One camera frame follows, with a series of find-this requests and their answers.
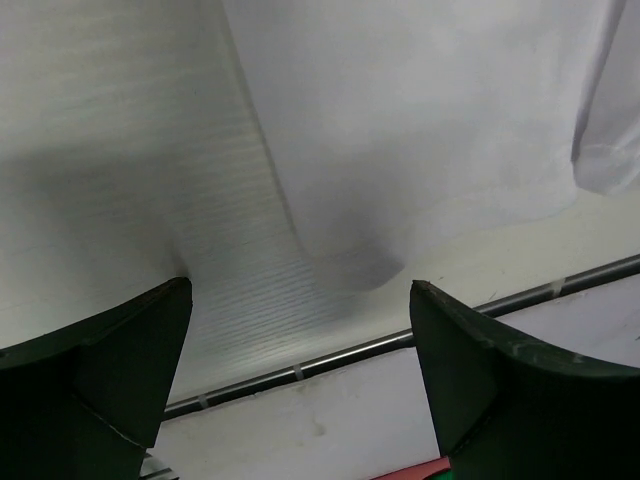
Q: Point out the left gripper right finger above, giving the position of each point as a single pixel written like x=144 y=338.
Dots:
x=506 y=405

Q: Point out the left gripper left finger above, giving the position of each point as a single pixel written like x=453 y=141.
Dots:
x=86 y=401

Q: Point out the white t-shirt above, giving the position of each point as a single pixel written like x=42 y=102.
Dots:
x=397 y=125

